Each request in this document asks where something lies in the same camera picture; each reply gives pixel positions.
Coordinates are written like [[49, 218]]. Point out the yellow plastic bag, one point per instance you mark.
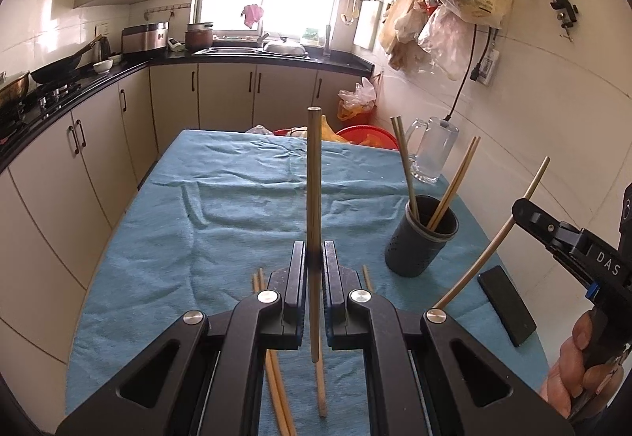
[[330, 130]]

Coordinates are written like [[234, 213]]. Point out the white cutting board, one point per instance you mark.
[[368, 24]]

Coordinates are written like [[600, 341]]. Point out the metal cooking pot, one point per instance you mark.
[[12, 90]]

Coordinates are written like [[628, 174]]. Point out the pink cloth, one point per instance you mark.
[[252, 15]]

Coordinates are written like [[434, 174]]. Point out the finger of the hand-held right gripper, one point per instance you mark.
[[535, 219]]

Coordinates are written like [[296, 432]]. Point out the clear glass mug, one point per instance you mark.
[[437, 149]]

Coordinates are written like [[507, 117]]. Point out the green white packet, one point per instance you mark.
[[309, 37]]

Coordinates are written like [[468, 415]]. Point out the steel pot lid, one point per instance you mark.
[[285, 47]]

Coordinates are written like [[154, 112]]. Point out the white bowl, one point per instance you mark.
[[102, 66]]

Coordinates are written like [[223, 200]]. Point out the steel kettle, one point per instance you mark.
[[102, 50]]

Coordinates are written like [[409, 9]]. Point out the dark grey utensil holder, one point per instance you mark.
[[412, 253]]

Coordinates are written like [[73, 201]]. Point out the bunch of hanging plastic bags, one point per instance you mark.
[[410, 31]]

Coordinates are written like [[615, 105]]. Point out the black gas stove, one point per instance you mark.
[[49, 98]]

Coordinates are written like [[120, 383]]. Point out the orange plastic bag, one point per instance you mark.
[[355, 107]]

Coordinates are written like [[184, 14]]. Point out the steel rice cooker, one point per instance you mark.
[[145, 38]]

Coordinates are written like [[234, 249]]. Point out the black kitchen countertop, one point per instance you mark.
[[340, 63]]

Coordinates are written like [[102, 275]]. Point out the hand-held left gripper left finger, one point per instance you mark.
[[295, 307]]

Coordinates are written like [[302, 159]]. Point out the black smartphone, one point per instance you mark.
[[508, 307]]

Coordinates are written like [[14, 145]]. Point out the cream lower kitchen cabinets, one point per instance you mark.
[[98, 154]]

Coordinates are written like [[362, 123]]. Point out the person's right hand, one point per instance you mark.
[[563, 381]]

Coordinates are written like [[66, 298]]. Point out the steel kitchen sink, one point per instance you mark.
[[227, 51]]

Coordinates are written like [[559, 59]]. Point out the brown cooking pot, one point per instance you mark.
[[199, 38]]

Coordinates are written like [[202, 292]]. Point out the hanging ladles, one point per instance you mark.
[[349, 16]]

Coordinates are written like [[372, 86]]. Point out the red plastic basin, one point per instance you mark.
[[375, 137]]

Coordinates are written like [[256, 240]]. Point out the black wok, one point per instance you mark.
[[54, 68]]

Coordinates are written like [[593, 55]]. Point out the white power strip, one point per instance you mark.
[[489, 65]]

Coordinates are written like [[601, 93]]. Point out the blue tablecloth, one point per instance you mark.
[[222, 219]]

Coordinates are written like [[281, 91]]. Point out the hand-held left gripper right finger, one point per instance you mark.
[[332, 307]]

